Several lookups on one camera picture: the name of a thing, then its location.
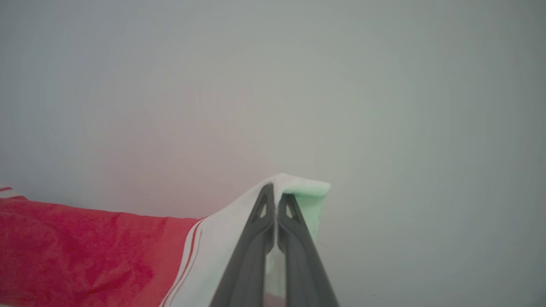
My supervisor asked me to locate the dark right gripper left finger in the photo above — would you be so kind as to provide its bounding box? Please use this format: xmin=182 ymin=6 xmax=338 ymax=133
xmin=209 ymin=183 xmax=276 ymax=307

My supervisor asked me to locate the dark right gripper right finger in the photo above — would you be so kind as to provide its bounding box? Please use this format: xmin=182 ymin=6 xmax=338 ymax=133
xmin=277 ymin=194 xmax=340 ymax=307

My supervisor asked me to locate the red and white basketball jersey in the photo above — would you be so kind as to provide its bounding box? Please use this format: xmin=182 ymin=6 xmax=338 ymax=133
xmin=0 ymin=173 xmax=331 ymax=307

